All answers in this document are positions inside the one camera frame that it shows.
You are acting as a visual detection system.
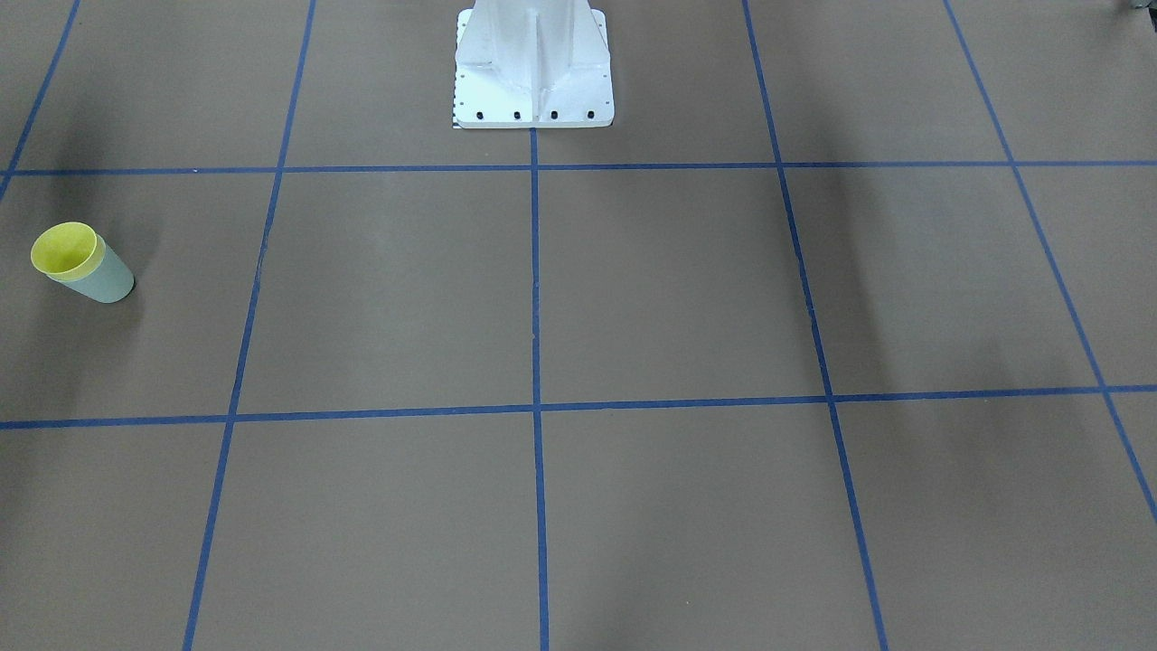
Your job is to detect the light green plastic cup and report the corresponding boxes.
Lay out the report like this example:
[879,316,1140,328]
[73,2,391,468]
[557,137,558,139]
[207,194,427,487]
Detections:
[57,235,137,304]

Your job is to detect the yellow plastic cup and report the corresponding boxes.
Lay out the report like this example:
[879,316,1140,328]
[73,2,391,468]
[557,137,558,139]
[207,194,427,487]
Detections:
[30,222,108,283]

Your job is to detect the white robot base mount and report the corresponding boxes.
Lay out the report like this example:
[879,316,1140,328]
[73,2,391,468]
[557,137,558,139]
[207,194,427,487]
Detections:
[452,1,616,130]

